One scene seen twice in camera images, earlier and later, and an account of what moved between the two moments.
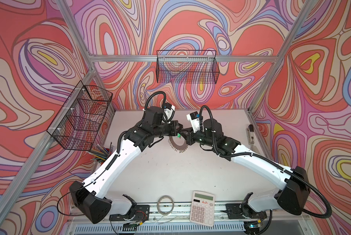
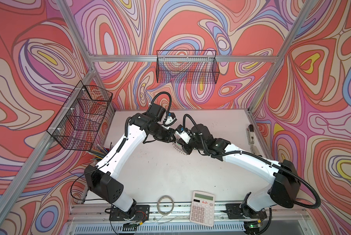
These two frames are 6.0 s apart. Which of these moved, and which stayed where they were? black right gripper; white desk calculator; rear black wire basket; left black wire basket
Moved: black right gripper
Stayed: rear black wire basket; left black wire basket; white desk calculator
